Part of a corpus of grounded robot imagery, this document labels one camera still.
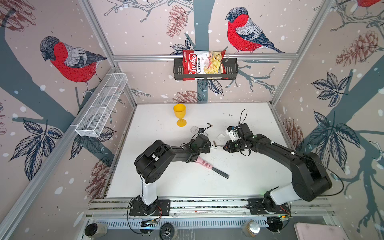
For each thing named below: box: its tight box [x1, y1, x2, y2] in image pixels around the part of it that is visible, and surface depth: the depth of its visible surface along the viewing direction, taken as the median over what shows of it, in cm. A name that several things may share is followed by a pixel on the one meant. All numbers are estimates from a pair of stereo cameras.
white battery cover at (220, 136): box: [216, 133, 226, 141], surface depth 103 cm
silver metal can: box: [241, 219, 261, 238], surface depth 61 cm
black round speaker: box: [159, 222, 175, 240], surface depth 60 cm
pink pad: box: [294, 222, 349, 240], surface depth 67 cm
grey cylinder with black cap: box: [84, 223, 108, 237], surface depth 63 cm
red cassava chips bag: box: [182, 49, 229, 81], surface depth 89 cm
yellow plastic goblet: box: [173, 103, 187, 128], surface depth 102 cm
